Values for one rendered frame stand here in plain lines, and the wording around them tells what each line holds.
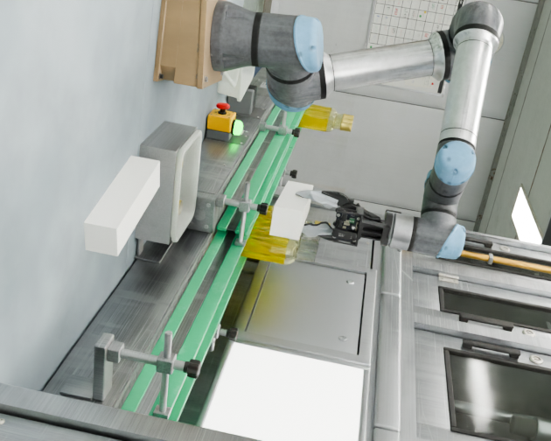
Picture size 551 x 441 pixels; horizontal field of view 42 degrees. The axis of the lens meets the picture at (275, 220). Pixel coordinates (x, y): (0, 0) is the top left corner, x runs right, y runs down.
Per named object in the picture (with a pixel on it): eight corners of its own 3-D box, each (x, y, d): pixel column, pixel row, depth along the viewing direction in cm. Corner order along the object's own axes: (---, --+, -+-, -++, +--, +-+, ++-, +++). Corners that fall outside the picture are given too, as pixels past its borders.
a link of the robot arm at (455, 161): (517, -18, 154) (484, 180, 135) (504, 15, 164) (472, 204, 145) (463, -28, 155) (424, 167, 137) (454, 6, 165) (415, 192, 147)
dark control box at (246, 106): (225, 110, 234) (250, 115, 233) (227, 87, 230) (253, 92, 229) (230, 104, 241) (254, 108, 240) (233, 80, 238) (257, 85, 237)
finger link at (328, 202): (299, 185, 148) (338, 206, 148) (302, 179, 154) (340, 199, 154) (292, 199, 149) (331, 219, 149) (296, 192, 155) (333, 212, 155)
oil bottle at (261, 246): (214, 251, 187) (294, 268, 185) (216, 233, 184) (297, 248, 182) (219, 242, 192) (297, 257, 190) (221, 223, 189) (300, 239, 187)
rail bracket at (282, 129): (256, 131, 225) (298, 139, 224) (259, 108, 222) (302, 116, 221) (259, 128, 229) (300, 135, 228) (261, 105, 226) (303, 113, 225)
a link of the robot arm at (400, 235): (413, 212, 154) (405, 247, 156) (392, 207, 154) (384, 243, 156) (414, 221, 146) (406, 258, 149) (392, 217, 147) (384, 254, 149)
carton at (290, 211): (274, 206, 143) (303, 212, 143) (288, 180, 166) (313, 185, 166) (269, 234, 145) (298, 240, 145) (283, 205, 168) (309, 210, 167)
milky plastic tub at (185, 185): (136, 239, 157) (174, 247, 157) (141, 144, 148) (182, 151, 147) (160, 207, 173) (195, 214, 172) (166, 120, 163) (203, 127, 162)
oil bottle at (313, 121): (281, 123, 287) (350, 136, 285) (282, 110, 285) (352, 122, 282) (282, 120, 292) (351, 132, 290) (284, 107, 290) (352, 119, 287)
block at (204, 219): (184, 229, 176) (212, 234, 175) (187, 195, 172) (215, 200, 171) (188, 223, 179) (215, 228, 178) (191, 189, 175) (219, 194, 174)
